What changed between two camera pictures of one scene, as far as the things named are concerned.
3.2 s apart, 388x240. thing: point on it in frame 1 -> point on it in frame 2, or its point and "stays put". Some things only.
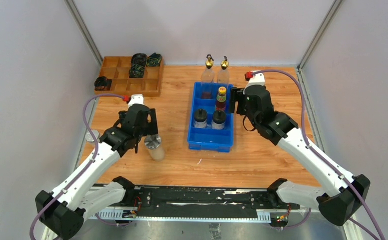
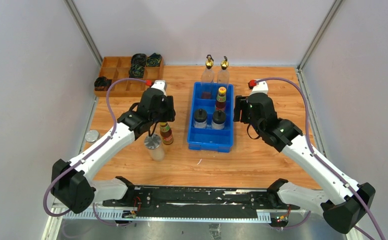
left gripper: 150,127 -> 167,103
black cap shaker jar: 219,119 stays put
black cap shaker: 200,115 stays put
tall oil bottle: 207,82 stays put
